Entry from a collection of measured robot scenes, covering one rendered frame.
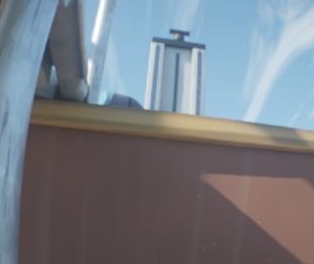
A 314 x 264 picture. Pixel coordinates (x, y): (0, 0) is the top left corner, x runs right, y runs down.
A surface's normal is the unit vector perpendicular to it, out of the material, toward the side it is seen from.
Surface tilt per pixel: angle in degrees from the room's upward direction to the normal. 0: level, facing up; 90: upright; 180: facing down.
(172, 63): 90
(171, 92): 90
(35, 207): 90
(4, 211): 90
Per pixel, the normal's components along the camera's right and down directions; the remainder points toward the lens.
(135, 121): 0.09, -0.29
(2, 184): 0.72, -0.14
